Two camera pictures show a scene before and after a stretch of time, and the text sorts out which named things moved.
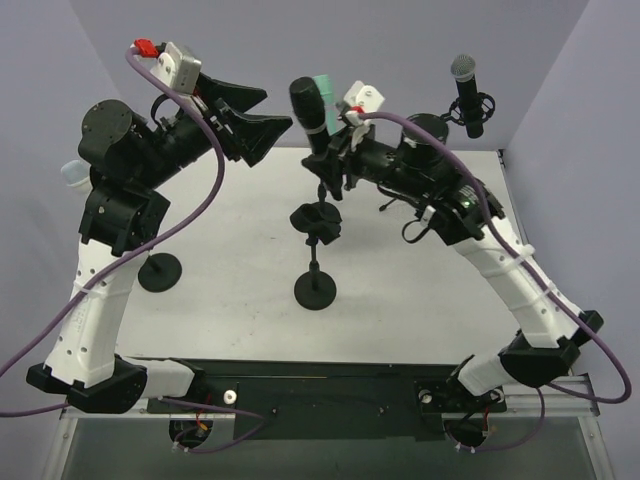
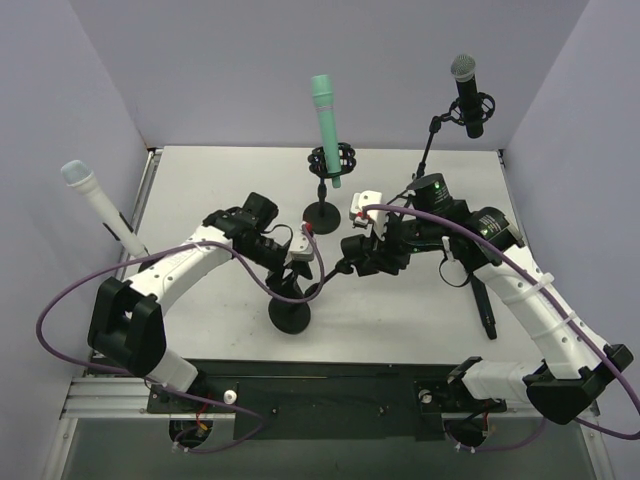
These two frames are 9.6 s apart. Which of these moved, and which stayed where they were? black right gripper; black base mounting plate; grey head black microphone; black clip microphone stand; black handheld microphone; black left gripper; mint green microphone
Moved: black right gripper; black handheld microphone; black left gripper; black clip microphone stand
Stayed: black base mounting plate; mint green microphone; grey head black microphone
